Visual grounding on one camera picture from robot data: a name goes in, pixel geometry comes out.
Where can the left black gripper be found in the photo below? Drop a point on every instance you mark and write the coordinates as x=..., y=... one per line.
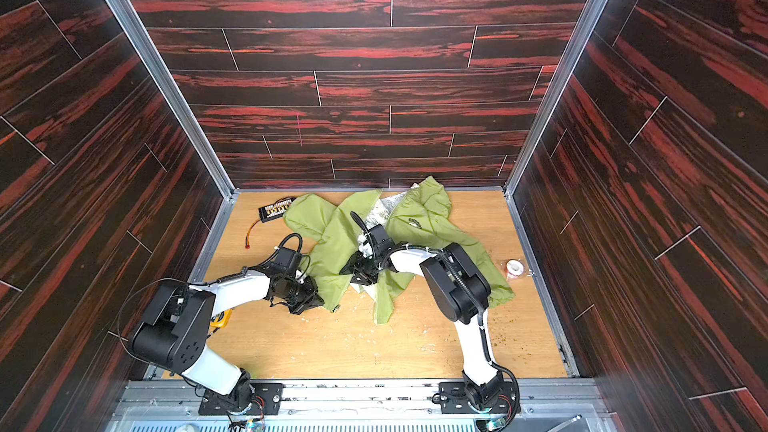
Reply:
x=303, y=294

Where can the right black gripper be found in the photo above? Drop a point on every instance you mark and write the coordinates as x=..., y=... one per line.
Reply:
x=372, y=240

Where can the green jacket with cartoon print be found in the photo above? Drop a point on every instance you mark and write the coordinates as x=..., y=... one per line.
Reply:
x=421, y=217

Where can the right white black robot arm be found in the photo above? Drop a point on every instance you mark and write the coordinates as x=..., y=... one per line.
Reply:
x=461, y=292

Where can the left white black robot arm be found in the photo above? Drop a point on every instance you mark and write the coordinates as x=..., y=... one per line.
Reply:
x=174, y=328

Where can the small white tape roll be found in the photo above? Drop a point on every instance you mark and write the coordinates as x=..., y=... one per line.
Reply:
x=515, y=269

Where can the black battery pack with wires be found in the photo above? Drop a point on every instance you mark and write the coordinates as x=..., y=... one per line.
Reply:
x=269, y=213

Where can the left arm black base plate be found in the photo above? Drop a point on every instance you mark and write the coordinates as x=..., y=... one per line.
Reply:
x=257, y=398

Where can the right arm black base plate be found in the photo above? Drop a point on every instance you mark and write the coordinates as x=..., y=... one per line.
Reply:
x=460, y=397

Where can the metal front rail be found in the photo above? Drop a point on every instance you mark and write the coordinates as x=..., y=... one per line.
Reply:
x=362, y=405

